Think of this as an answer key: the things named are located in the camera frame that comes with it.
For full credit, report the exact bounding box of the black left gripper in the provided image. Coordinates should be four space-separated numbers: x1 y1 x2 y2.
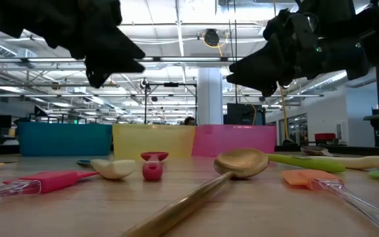
14 0 146 89

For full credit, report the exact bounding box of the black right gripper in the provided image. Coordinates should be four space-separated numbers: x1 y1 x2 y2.
226 19 371 97

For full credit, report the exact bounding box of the gold metal spoon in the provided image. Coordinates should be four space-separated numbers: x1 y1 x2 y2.
122 147 270 237

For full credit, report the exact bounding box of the lime green plastic spoon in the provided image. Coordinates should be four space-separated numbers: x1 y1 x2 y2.
266 153 347 174

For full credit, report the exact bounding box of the cream-handled table knife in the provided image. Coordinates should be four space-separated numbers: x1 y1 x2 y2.
76 159 137 180
304 155 379 171

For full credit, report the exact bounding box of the orange spatula clear handle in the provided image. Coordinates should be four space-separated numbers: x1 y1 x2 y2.
280 169 379 236

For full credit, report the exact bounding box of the red plastic spoon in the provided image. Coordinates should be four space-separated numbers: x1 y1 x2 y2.
139 151 170 181

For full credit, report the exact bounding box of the red spatula clear handle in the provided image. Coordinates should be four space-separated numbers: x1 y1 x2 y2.
0 170 100 202

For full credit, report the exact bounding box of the black background monitor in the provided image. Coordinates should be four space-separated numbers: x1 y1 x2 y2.
224 103 266 126

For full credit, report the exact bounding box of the white building column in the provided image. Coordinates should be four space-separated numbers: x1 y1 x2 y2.
197 67 224 125

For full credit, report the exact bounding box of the pink plastic bin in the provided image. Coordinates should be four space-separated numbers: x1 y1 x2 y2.
191 124 278 157

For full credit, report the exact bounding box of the yellow plastic bin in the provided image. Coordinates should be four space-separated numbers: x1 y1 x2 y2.
112 124 196 159

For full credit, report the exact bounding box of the blue plastic bin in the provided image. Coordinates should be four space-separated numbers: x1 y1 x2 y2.
17 122 113 157

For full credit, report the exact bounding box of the yellow hanging cable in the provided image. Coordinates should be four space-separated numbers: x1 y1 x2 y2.
276 82 291 142

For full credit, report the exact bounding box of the black background frame stand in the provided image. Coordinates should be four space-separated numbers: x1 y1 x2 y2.
143 82 199 125

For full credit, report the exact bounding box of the black ceiling cable reel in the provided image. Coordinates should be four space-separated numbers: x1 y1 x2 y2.
204 28 220 47

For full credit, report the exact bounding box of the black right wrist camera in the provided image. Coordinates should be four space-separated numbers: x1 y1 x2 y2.
286 9 324 45

